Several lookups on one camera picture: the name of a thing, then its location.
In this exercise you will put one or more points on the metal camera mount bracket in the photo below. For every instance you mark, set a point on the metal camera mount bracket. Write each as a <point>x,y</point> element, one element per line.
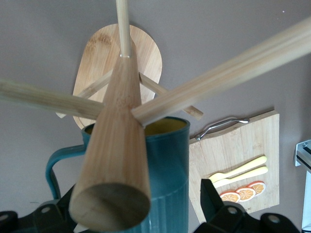
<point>303,153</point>

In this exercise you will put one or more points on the wooden mug tree stand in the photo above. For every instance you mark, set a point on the wooden mug tree stand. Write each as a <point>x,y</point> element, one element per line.
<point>114,145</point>

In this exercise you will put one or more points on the orange slice toy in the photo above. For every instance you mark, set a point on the orange slice toy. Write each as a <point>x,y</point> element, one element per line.
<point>246,193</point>
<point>229,197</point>
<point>258,187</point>

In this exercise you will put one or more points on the yellow plastic fork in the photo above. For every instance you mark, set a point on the yellow plastic fork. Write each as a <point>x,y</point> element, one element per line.
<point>250,164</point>

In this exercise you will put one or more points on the teal mug with yellow inside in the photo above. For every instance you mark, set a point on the teal mug with yellow inside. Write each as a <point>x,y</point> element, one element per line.
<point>167,170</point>

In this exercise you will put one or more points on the wooden cutting board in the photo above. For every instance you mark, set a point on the wooden cutting board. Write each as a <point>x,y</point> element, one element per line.
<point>243,145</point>

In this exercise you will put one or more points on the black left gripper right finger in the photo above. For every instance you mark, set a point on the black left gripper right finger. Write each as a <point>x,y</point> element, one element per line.
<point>218,218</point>

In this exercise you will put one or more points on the yellow plastic knife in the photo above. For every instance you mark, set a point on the yellow plastic knife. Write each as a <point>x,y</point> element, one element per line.
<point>252,172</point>

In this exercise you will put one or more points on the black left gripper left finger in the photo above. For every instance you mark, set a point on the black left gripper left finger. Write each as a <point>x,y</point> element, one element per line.
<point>36,221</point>

